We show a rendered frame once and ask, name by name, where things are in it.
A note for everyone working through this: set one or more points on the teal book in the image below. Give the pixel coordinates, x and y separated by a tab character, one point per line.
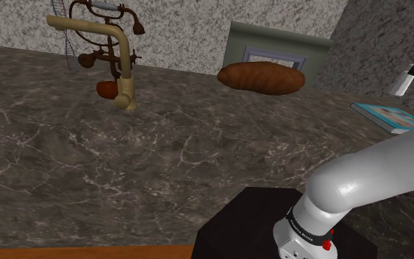
389	116

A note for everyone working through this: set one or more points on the black robot stand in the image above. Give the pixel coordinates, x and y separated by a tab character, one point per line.
242	226

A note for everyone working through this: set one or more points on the ornate brown metal faucet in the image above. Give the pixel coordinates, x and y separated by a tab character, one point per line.
99	55

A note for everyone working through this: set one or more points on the reddish brown round object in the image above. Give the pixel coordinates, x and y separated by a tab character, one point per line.
105	89

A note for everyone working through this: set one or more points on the brown bread loaf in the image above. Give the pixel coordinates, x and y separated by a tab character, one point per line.
260	78

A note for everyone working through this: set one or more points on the beige kitchen faucet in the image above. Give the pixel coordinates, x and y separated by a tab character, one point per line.
125	54

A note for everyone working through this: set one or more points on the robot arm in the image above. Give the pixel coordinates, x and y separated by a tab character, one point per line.
357	186

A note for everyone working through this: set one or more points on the grey green framed panel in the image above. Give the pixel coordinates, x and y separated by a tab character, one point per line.
264	39

